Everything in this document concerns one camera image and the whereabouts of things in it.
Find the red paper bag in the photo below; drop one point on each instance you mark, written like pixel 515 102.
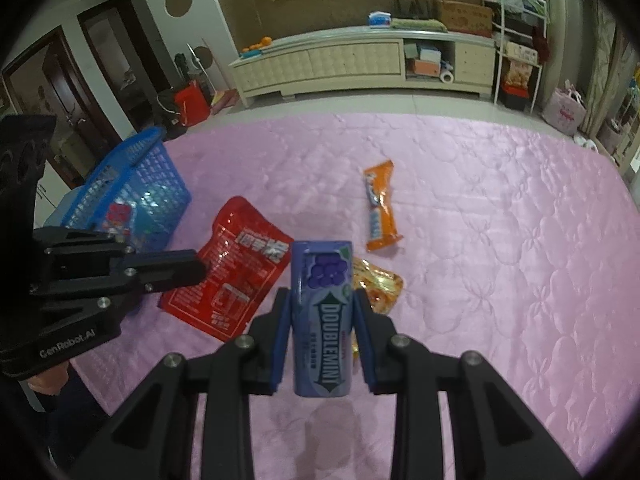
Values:
pixel 192 105

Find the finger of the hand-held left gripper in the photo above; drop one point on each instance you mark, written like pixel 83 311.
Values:
pixel 170 275
pixel 90 242

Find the person's left forearm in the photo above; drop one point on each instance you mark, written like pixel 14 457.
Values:
pixel 75 420

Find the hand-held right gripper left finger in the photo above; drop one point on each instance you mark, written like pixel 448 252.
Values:
pixel 282 340

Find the purple gum box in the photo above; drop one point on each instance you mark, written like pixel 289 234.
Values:
pixel 322 320

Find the white metal rack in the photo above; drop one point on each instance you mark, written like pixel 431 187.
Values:
pixel 520 35

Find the blue plastic basket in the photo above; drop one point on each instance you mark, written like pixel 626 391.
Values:
pixel 145 180

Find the black bag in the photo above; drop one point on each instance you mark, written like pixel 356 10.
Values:
pixel 167 115

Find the cardboard box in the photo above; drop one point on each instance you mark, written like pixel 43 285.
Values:
pixel 467 17

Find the patterned curtain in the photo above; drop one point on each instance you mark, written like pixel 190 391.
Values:
pixel 602 75

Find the brown round wall disc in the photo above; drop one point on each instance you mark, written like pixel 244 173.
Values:
pixel 179 0

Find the orange snack bar packet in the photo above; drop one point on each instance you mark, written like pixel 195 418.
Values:
pixel 382 205

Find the green folded cloth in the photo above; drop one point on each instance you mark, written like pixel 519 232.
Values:
pixel 417 25

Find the red snack pouch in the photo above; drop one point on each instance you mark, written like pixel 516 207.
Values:
pixel 235 270

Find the pink quilted table cover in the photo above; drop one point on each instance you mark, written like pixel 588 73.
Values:
pixel 475 260

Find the dark wooden door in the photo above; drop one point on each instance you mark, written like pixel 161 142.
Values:
pixel 55 95

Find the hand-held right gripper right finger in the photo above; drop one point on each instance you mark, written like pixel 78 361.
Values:
pixel 362 345

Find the person's left hand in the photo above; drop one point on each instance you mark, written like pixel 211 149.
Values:
pixel 50 381

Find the pink bag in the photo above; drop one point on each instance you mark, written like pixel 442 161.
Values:
pixel 565 110

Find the yellow chips packet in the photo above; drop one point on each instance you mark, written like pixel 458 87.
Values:
pixel 382 285

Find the orange box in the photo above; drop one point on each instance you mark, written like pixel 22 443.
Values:
pixel 422 66

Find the pink dustpan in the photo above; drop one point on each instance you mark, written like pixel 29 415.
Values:
pixel 224 102

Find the blue tissue pack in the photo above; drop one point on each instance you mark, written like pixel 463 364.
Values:
pixel 380 19

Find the white slippers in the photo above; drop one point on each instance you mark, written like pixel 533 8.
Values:
pixel 587 144

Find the paper towel roll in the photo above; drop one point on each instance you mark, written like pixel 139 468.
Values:
pixel 447 77

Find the cream tv cabinet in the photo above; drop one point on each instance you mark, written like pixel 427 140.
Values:
pixel 350 65

